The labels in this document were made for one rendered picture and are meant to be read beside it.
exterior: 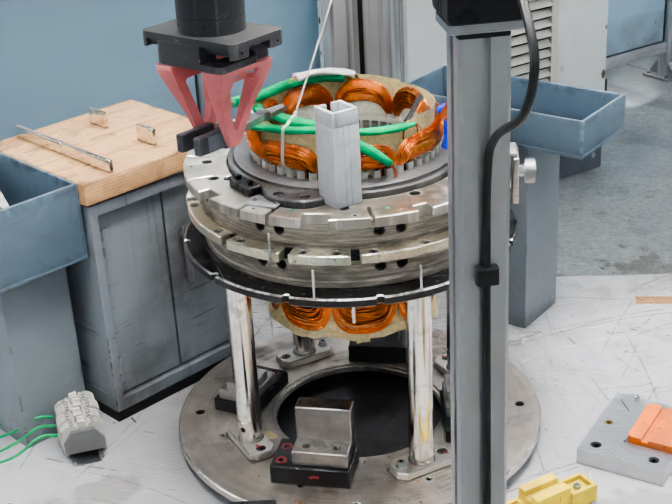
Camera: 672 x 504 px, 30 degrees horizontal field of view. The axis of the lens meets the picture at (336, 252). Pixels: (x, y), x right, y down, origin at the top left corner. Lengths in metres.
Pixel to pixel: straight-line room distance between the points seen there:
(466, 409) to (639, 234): 2.94
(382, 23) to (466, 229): 0.96
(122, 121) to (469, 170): 0.82
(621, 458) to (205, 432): 0.43
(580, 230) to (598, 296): 2.06
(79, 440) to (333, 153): 0.46
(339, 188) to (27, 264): 0.36
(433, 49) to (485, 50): 2.86
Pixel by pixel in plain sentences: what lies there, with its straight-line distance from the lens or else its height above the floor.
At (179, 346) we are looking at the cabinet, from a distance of 1.45.
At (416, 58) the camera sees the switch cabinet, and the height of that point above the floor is 0.52.
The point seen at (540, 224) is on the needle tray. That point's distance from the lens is 1.53.
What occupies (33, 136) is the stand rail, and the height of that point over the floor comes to 1.07.
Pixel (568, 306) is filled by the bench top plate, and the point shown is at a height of 0.78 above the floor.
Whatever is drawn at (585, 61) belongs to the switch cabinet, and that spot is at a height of 0.37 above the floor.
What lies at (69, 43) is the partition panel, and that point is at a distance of 3.56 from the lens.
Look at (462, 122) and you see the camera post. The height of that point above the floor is 1.30.
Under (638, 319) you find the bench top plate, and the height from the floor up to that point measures 0.78.
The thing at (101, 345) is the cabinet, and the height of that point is 0.87.
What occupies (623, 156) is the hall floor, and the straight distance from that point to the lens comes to 4.25.
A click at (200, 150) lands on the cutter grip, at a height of 1.17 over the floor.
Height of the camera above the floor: 1.54
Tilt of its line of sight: 25 degrees down
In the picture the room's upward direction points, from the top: 3 degrees counter-clockwise
